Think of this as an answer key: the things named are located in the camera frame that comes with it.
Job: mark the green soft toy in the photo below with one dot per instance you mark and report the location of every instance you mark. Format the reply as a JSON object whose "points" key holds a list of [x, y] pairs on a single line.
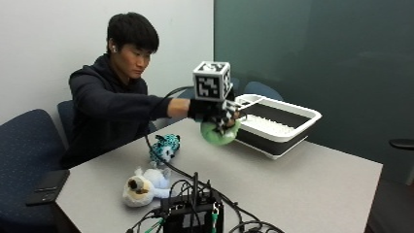
{"points": [[217, 136]]}

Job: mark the white and black collapsible tub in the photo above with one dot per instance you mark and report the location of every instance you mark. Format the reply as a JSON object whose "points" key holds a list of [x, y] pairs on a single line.
{"points": [[275, 126]]}

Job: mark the white cube of black markers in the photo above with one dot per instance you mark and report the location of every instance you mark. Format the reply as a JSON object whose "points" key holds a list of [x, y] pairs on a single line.
{"points": [[210, 81]]}

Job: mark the teal spotted soft toy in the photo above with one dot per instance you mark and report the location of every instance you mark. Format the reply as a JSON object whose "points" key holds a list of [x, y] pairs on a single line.
{"points": [[165, 148]]}

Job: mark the the person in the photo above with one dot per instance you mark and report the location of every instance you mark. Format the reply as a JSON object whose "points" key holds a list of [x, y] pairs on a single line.
{"points": [[108, 106]]}

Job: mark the white and brown soft toy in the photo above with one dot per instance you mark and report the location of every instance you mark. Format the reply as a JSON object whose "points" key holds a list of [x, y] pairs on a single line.
{"points": [[143, 187]]}

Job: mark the black electronics box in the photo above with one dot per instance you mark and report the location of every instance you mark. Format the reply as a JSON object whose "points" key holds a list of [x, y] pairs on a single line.
{"points": [[191, 212]]}

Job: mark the black chair armrest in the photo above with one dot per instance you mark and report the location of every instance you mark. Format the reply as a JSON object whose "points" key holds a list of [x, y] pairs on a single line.
{"points": [[402, 143]]}

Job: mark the black smartphone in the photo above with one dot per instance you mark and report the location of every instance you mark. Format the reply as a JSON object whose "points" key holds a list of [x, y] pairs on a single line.
{"points": [[48, 187]]}

